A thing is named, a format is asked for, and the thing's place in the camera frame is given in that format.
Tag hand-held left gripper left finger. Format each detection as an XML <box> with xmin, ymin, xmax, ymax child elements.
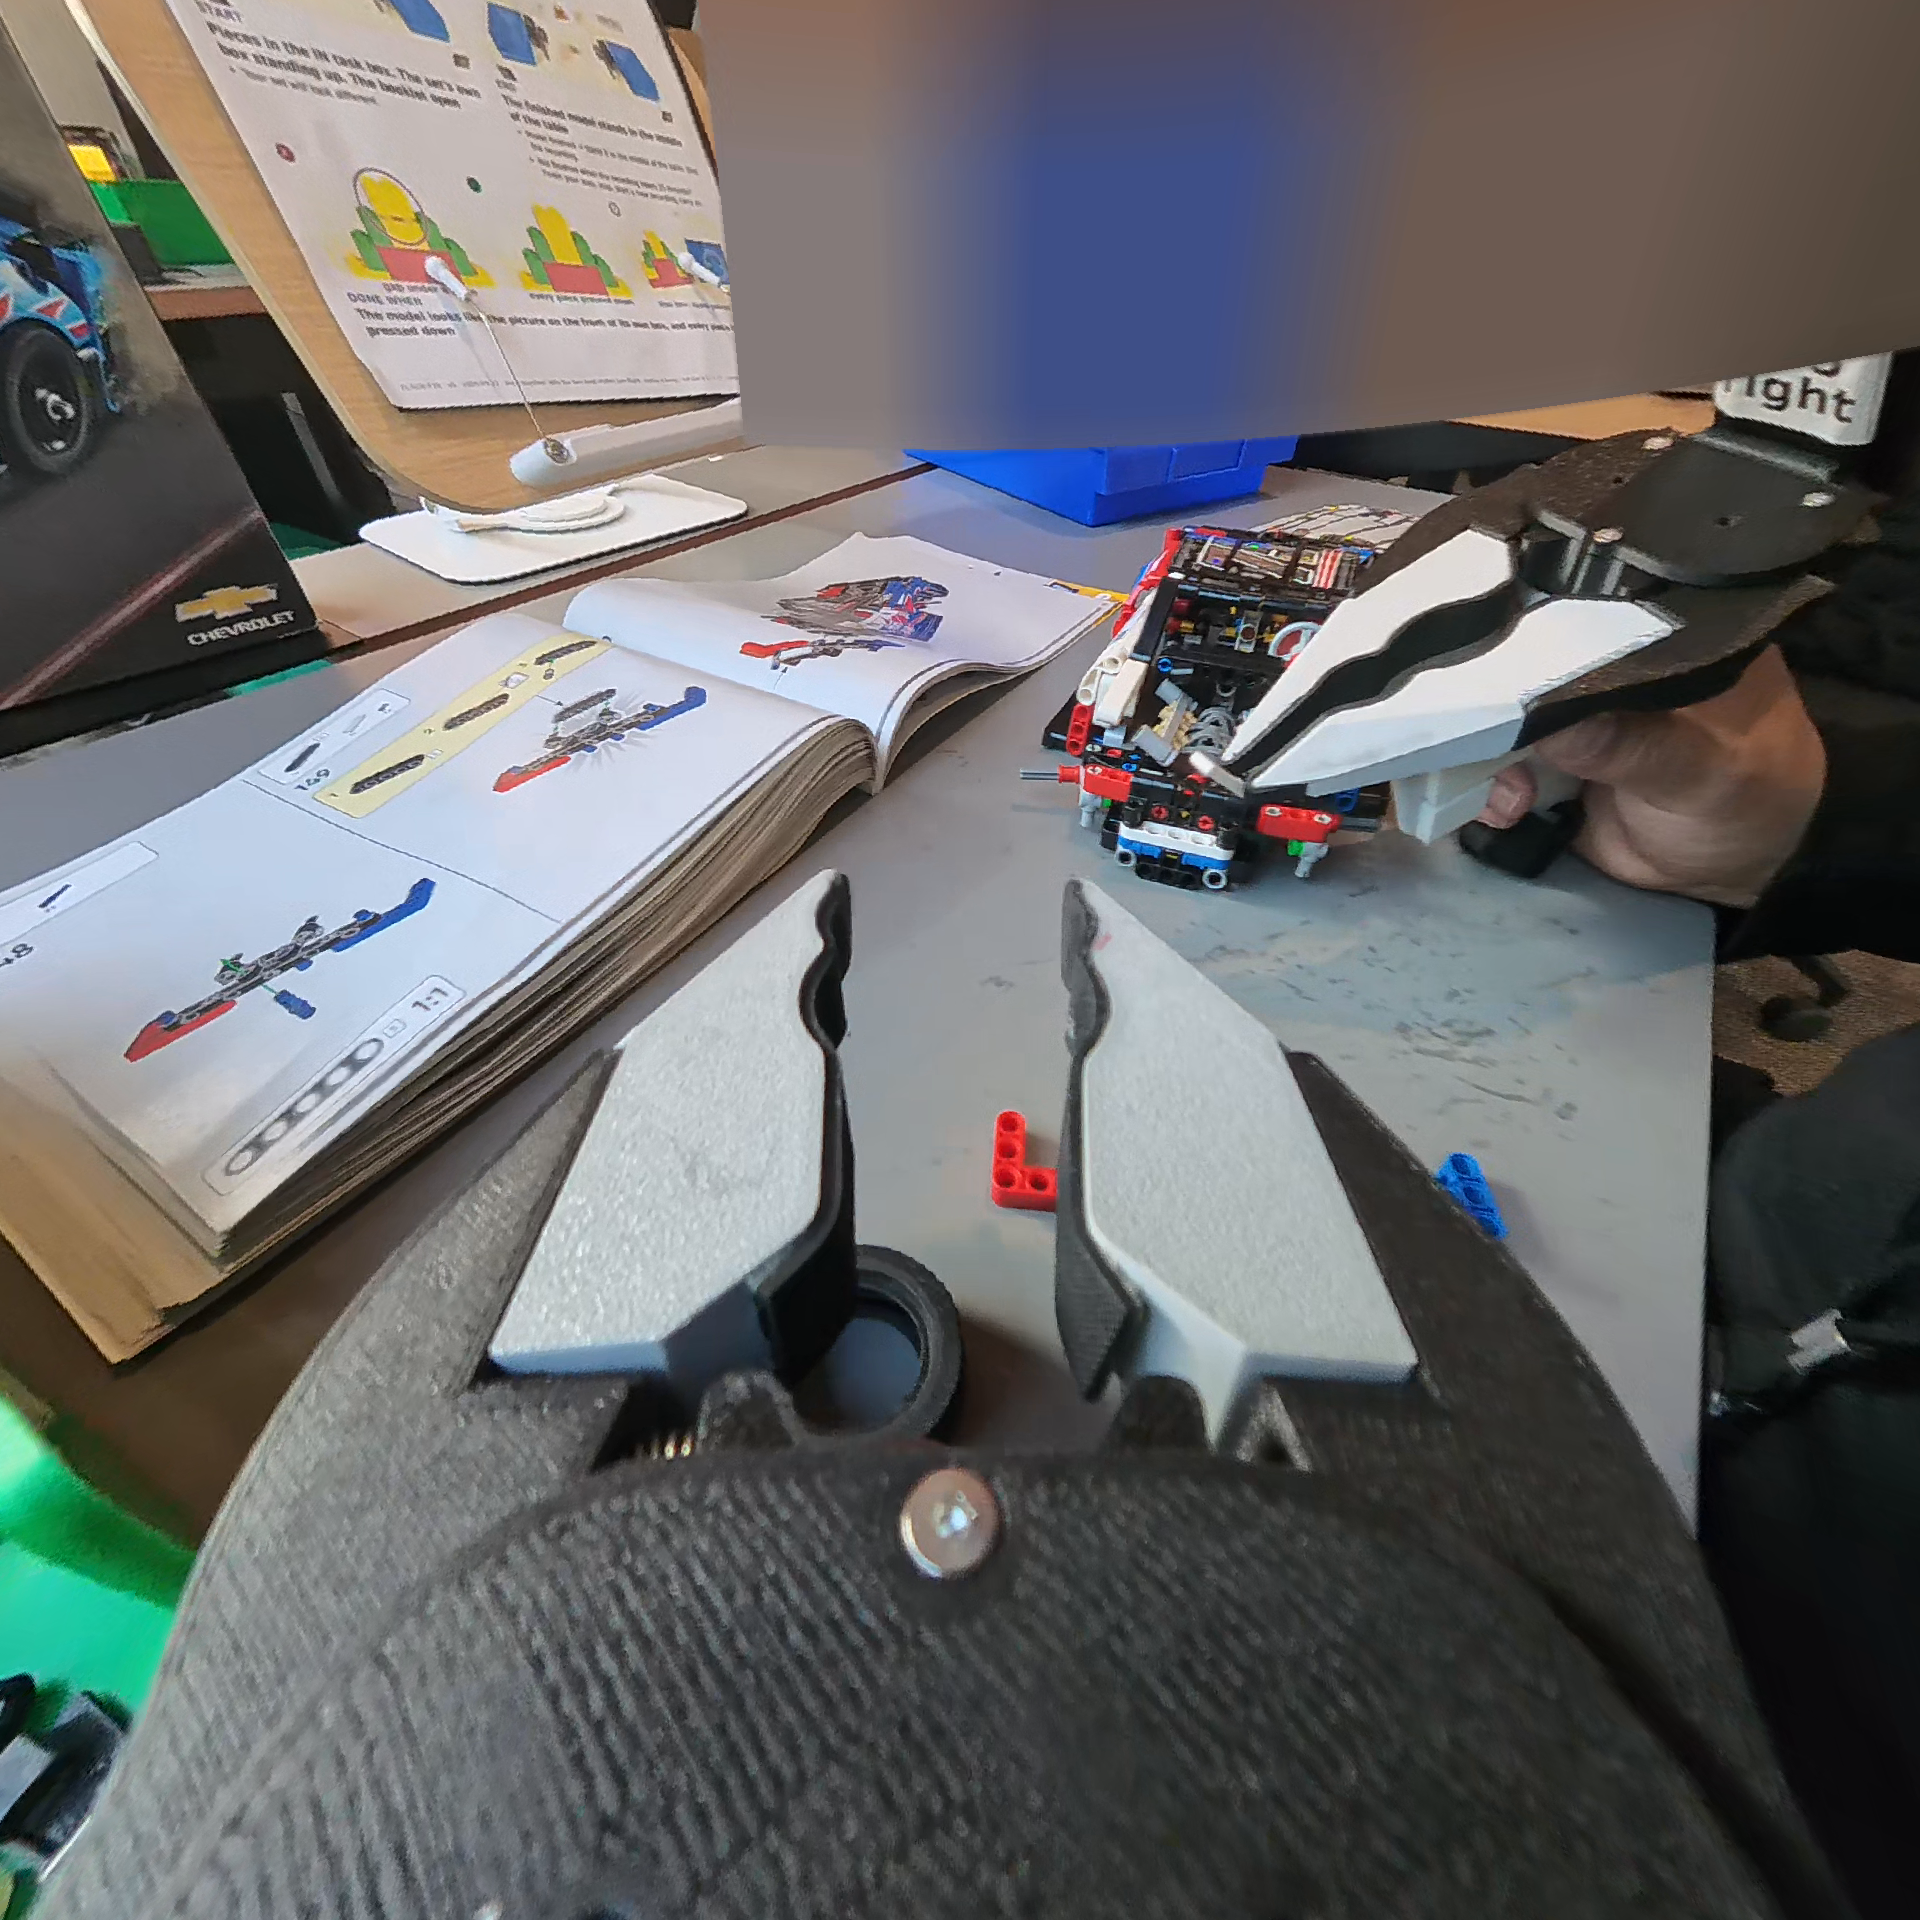
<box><xmin>488</xmin><ymin>870</ymin><xmax>858</xmax><ymax>1382</ymax></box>

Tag black rubber tyre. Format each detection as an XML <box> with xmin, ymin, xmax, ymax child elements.
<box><xmin>786</xmin><ymin>1245</ymin><xmax>963</xmax><ymax>1433</ymax></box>

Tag green parts tray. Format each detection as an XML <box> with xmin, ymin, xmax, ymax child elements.
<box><xmin>0</xmin><ymin>1380</ymin><xmax>202</xmax><ymax>1920</ymax></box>

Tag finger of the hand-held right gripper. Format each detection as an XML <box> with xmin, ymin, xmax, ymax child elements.
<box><xmin>1248</xmin><ymin>588</ymin><xmax>1678</xmax><ymax>797</ymax></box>
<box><xmin>1218</xmin><ymin>527</ymin><xmax>1519</xmax><ymax>763</ymax></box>

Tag white stand base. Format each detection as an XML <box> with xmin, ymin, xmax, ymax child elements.
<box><xmin>359</xmin><ymin>471</ymin><xmax>749</xmax><ymax>588</ymax></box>

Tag printed instruction sheet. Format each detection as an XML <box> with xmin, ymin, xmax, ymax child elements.
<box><xmin>162</xmin><ymin>0</ymin><xmax>745</xmax><ymax>412</ymax></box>

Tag person's right hand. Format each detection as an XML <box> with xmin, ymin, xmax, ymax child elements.
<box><xmin>1515</xmin><ymin>651</ymin><xmax>1833</xmax><ymax>910</ymax></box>

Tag brick-built model vehicle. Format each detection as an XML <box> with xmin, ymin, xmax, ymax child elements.
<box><xmin>1018</xmin><ymin>526</ymin><xmax>1419</xmax><ymax>896</ymax></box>

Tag blue storage bin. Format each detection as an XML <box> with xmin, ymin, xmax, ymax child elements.
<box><xmin>906</xmin><ymin>433</ymin><xmax>1298</xmax><ymax>531</ymax></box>

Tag adjoining table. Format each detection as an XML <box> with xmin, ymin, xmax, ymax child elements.
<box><xmin>0</xmin><ymin>441</ymin><xmax>938</xmax><ymax>758</ymax></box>

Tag car model product box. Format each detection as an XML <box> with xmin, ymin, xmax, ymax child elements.
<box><xmin>0</xmin><ymin>29</ymin><xmax>325</xmax><ymax>705</ymax></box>

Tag instruction sheet on wooden stand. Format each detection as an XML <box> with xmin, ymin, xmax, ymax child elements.
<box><xmin>74</xmin><ymin>0</ymin><xmax>752</xmax><ymax>513</ymax></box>

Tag green storage bin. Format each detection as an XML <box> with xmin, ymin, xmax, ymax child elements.
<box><xmin>81</xmin><ymin>172</ymin><xmax>242</xmax><ymax>275</ymax></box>

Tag open instruction booklet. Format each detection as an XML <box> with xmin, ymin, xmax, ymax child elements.
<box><xmin>0</xmin><ymin>533</ymin><xmax>1119</xmax><ymax>1366</ymax></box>

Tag grey desk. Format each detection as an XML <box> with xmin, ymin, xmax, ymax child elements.
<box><xmin>0</xmin><ymin>463</ymin><xmax>1719</xmax><ymax>1532</ymax></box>

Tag person's right forearm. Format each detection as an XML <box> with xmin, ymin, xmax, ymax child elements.
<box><xmin>1738</xmin><ymin>509</ymin><xmax>1920</xmax><ymax>961</ymax></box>

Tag white page holder bar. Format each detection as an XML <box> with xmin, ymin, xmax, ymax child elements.
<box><xmin>427</xmin><ymin>256</ymin><xmax>747</xmax><ymax>486</ymax></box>

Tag black office chair base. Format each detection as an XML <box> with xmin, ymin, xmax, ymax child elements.
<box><xmin>1745</xmin><ymin>951</ymin><xmax>1862</xmax><ymax>1048</ymax></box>

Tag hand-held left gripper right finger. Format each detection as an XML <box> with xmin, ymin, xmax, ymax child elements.
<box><xmin>1053</xmin><ymin>877</ymin><xmax>1422</xmax><ymax>1460</ymax></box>

